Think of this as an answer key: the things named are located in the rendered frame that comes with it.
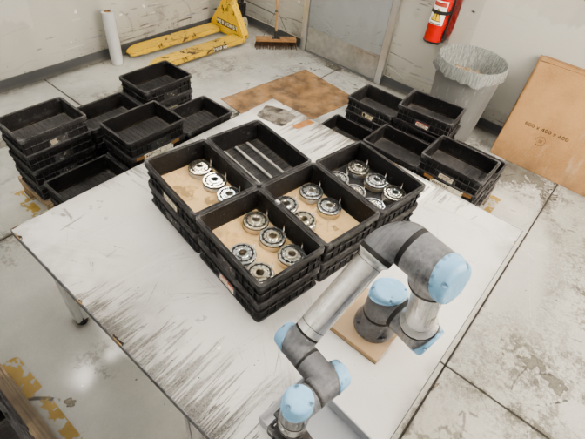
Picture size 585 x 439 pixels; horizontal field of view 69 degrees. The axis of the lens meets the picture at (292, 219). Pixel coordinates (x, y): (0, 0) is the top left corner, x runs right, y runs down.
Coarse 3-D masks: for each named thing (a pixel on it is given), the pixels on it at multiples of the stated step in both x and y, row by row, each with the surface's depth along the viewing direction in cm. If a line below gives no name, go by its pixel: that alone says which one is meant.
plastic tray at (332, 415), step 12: (276, 408) 133; (324, 408) 134; (336, 408) 132; (264, 420) 126; (312, 420) 132; (324, 420) 132; (336, 420) 132; (348, 420) 130; (312, 432) 129; (324, 432) 129; (336, 432) 130; (348, 432) 130; (360, 432) 127
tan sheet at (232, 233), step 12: (240, 216) 173; (216, 228) 167; (228, 228) 168; (240, 228) 168; (228, 240) 163; (240, 240) 164; (252, 240) 164; (288, 240) 166; (264, 252) 161; (276, 252) 161; (276, 264) 157
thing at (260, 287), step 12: (252, 192) 169; (264, 192) 169; (228, 204) 163; (276, 204) 165; (288, 216) 161; (204, 228) 153; (300, 228) 158; (216, 240) 149; (228, 252) 146; (240, 264) 143; (300, 264) 146; (252, 276) 140; (276, 276) 141; (264, 288) 139
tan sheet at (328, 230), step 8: (288, 192) 186; (296, 192) 186; (304, 208) 180; (312, 208) 180; (344, 216) 179; (320, 224) 174; (328, 224) 175; (336, 224) 175; (344, 224) 175; (352, 224) 176; (320, 232) 171; (328, 232) 171; (336, 232) 172; (344, 232) 172; (328, 240) 168
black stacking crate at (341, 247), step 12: (312, 168) 187; (288, 180) 181; (300, 180) 187; (312, 180) 191; (324, 180) 185; (276, 192) 180; (324, 192) 188; (336, 192) 182; (348, 192) 175; (348, 204) 178; (360, 204) 172; (360, 216) 176; (348, 240) 163; (360, 240) 170; (324, 252) 157; (336, 252) 163
